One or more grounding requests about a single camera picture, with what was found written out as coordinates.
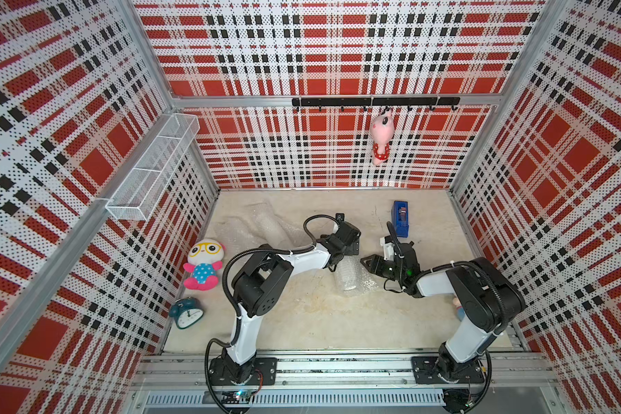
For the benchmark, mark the metal base rail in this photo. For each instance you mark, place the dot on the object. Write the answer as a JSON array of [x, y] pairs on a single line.
[[381, 381]]

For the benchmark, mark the black hook rail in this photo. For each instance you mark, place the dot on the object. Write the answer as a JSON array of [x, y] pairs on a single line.
[[430, 102]]

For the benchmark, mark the blue box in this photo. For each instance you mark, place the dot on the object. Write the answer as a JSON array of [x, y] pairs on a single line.
[[400, 218]]

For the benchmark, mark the owl plush toy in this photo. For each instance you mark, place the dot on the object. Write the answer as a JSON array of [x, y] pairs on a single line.
[[203, 262]]

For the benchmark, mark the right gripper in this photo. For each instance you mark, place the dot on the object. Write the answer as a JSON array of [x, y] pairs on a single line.
[[375, 264]]

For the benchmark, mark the clear wall shelf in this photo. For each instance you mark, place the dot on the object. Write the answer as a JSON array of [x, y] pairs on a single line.
[[139, 194]]

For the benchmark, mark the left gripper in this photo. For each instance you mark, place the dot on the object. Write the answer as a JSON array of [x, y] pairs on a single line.
[[354, 248]]

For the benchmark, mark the teal alarm clock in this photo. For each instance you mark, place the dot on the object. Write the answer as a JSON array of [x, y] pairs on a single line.
[[186, 312]]

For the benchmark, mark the doll head plush toy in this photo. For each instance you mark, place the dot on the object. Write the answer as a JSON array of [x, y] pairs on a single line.
[[460, 312]]

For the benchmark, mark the pink hanging plush toy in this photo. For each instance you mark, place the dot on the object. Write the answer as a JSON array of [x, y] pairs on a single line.
[[381, 131]]

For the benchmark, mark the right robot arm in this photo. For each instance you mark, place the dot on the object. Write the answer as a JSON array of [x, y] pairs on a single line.
[[489, 300]]

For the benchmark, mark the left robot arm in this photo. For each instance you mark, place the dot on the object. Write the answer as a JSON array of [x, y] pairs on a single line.
[[255, 279]]

